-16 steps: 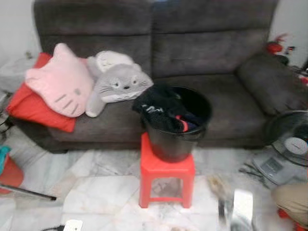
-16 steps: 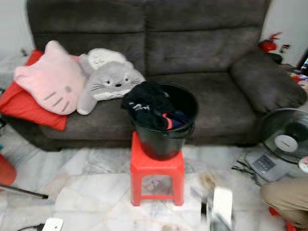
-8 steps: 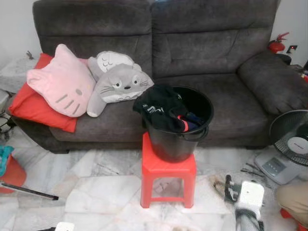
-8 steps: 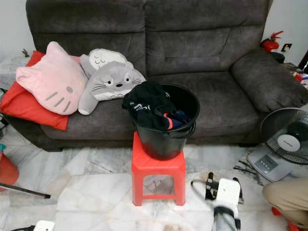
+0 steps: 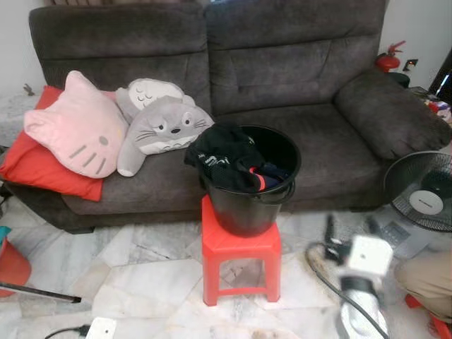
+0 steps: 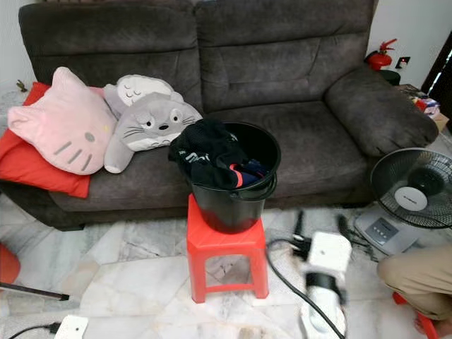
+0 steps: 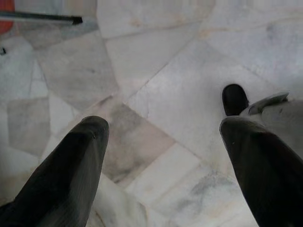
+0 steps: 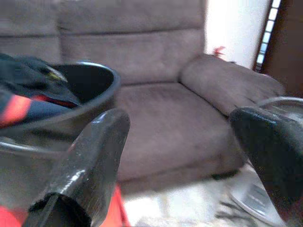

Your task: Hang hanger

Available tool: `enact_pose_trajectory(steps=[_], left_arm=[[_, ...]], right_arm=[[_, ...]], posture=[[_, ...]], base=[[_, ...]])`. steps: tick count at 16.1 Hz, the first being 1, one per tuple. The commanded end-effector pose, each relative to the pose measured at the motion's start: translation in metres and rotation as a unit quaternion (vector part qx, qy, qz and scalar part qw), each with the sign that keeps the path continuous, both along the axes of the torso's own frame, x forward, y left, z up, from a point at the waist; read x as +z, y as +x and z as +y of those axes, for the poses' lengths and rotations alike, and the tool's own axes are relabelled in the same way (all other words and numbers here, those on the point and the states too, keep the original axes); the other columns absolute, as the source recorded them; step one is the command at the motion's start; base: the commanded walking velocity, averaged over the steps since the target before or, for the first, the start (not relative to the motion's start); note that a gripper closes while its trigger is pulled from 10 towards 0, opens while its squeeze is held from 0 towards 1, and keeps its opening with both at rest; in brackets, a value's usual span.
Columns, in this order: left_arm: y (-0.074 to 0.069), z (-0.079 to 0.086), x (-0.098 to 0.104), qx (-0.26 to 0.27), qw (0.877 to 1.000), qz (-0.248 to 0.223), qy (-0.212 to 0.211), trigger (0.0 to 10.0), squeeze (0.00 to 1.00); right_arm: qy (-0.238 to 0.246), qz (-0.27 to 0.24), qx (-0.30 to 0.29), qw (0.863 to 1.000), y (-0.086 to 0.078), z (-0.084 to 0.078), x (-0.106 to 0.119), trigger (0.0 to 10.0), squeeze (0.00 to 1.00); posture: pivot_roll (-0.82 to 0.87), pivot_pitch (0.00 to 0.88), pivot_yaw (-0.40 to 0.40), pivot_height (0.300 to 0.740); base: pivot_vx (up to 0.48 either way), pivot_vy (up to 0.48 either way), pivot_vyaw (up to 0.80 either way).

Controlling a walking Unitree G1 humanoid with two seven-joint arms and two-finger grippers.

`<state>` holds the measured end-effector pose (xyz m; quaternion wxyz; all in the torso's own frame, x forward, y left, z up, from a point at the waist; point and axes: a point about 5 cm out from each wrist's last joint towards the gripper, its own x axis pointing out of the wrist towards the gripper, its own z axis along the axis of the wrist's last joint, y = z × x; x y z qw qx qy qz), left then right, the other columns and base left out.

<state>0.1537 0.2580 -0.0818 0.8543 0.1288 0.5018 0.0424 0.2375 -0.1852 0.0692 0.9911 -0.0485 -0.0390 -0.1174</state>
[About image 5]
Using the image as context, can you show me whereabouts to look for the marble side table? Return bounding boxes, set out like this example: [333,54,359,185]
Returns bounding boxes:
[0,90,44,149]

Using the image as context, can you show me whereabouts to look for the black standing fan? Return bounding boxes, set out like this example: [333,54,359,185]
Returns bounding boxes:
[364,150,452,261]

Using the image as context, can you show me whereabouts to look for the person in khaki trousers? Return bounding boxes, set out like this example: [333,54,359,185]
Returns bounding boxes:
[394,249,452,322]

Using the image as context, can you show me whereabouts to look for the grey Totoro plush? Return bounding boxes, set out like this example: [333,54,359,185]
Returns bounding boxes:
[117,95,215,177]

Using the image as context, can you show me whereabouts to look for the red plastic stool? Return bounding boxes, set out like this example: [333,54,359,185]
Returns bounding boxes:
[404,293,452,339]
[201,194,283,307]

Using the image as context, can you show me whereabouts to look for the dark blue garment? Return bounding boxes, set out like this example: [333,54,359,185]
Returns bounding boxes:
[260,162,292,186]

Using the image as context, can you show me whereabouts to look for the red cushion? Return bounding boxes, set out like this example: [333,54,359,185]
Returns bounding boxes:
[0,85,117,202]

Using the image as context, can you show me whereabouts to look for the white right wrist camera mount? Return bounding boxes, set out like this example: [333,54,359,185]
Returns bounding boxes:
[345,234,395,278]

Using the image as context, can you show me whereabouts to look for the brown fabric sofa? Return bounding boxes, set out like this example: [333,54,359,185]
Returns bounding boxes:
[7,0,452,234]

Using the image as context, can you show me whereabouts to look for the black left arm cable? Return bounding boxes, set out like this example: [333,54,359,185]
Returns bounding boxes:
[44,325,91,339]

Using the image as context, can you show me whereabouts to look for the white grey Totoro cushion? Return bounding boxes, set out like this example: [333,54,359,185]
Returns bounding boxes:
[114,78,186,124]

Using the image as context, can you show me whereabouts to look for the black plastic bucket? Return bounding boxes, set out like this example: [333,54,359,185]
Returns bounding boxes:
[198,125,302,238]

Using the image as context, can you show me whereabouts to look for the orange bin teal bag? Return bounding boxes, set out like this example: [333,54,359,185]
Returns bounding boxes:
[0,226,33,287]

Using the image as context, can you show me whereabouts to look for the black polo shirt green logo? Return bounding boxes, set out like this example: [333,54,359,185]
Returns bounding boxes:
[184,124,268,193]

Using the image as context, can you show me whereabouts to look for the red fire extinguisher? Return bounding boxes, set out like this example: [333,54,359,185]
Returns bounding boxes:
[374,40,407,73]

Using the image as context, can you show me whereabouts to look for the metal clothes rack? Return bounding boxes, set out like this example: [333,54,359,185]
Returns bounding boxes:
[0,281,83,304]

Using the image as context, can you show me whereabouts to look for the pink cat face cushion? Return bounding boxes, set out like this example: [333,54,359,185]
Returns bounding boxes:
[23,71,130,179]

